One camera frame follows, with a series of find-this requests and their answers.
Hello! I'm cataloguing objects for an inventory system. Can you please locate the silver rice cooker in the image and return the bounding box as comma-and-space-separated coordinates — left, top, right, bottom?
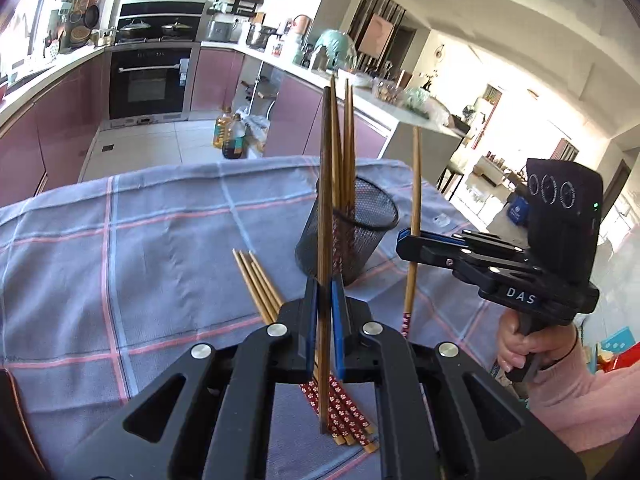
206, 19, 236, 42

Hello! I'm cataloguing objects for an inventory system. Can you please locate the pink base cabinet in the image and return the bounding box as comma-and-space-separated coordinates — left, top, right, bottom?
0, 47, 112, 206
190, 45, 393, 158

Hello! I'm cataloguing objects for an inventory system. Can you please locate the person's right forearm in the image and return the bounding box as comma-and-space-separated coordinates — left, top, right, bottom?
527, 330, 640, 454

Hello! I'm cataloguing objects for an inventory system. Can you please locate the red-tipped bamboo chopstick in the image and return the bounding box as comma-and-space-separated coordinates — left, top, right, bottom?
400, 126, 423, 340
329, 75, 344, 211
349, 85, 358, 216
317, 86, 335, 435
342, 78, 351, 211

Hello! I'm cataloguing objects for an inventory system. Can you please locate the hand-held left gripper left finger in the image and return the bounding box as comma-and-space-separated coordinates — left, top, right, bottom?
60, 276, 321, 480

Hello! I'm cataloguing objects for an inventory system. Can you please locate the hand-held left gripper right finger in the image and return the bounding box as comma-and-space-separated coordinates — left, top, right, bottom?
330, 275, 586, 480

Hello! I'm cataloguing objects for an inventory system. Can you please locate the blue bag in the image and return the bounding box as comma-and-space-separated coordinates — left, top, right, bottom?
507, 195, 531, 226

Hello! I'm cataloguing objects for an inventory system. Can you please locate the person's right hand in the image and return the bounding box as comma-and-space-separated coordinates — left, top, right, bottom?
495, 311, 579, 373

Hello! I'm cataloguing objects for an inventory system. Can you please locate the black built-in oven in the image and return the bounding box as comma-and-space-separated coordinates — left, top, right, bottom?
109, 42, 198, 121

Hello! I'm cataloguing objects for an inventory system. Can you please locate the green plastic bag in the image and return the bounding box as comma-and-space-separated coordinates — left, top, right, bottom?
405, 85, 451, 121

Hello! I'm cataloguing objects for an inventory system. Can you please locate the clear plastic food container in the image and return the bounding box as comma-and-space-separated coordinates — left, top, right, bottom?
372, 80, 401, 103

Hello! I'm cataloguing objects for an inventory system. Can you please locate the bunch of bamboo chopsticks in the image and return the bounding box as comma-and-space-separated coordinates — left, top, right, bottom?
231, 249, 379, 454

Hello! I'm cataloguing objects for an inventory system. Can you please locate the black mesh pen holder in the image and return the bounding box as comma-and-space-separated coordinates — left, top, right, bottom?
295, 175, 401, 287

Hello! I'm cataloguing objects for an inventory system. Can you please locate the white kitchen countertop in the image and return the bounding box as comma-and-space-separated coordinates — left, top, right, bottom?
0, 40, 473, 138

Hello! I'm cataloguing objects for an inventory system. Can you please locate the dark sauce bottle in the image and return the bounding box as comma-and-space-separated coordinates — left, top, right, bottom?
221, 113, 247, 160

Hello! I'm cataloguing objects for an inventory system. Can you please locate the pink wall picture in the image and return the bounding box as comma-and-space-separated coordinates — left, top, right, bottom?
359, 14, 393, 58

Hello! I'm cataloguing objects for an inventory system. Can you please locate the kitchen window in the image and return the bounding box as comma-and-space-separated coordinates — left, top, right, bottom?
0, 0, 56, 53

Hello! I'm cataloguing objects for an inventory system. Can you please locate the stainless steel stockpot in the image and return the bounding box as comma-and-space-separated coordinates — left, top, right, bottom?
246, 24, 276, 50

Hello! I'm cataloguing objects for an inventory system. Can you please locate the white plastic bag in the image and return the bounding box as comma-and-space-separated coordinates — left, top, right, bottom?
245, 107, 273, 153

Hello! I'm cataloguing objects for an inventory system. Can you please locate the dark stool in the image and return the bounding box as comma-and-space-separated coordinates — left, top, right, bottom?
437, 160, 466, 196

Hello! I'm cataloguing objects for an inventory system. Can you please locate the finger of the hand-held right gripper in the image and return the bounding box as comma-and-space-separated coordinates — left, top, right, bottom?
397, 229, 528, 261
396, 242, 543, 286

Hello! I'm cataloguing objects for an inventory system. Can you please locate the blue checked tablecloth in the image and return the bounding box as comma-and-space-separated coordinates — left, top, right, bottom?
0, 155, 506, 480

